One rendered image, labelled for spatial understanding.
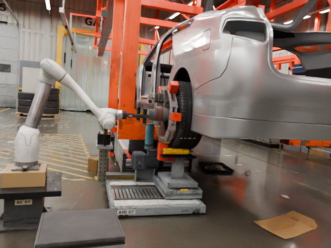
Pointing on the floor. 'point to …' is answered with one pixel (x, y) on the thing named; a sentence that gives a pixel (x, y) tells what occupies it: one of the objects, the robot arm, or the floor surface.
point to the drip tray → (216, 166)
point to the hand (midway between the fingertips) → (145, 116)
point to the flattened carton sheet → (288, 225)
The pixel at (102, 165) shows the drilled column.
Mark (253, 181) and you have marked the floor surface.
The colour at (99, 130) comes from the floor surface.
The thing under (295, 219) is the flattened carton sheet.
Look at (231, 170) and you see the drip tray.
